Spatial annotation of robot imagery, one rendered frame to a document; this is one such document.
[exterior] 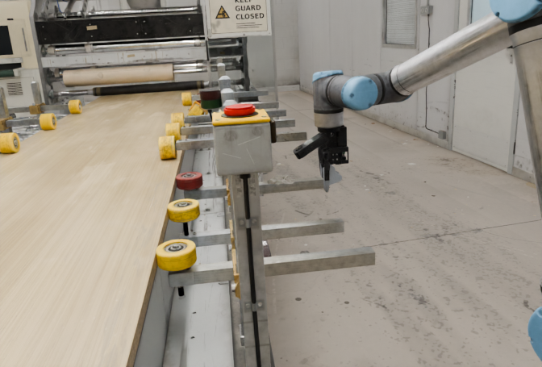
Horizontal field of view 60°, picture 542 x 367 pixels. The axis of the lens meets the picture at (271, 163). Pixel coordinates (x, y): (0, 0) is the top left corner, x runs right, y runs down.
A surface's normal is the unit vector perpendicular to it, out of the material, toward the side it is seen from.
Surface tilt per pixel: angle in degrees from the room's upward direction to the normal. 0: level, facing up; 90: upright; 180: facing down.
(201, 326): 0
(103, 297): 0
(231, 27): 90
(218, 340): 0
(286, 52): 90
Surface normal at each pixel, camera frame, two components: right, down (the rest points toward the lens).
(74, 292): -0.05, -0.96
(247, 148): 0.11, 0.27
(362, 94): 0.39, 0.23
